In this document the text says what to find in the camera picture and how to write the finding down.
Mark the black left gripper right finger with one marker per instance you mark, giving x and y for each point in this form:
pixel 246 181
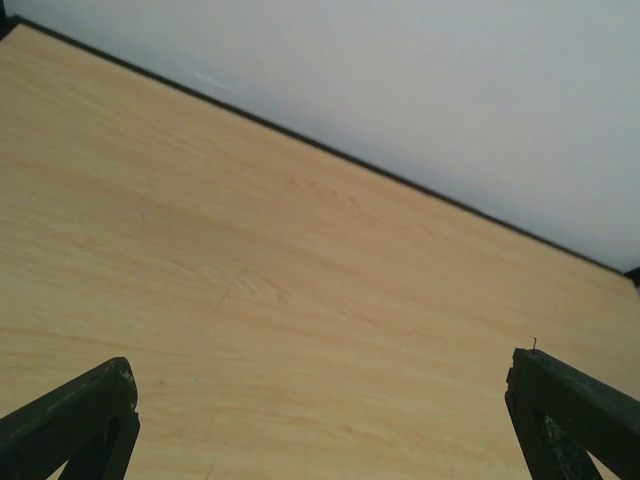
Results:
pixel 564 419

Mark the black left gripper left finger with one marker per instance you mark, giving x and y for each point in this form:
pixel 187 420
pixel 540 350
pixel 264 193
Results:
pixel 86 428

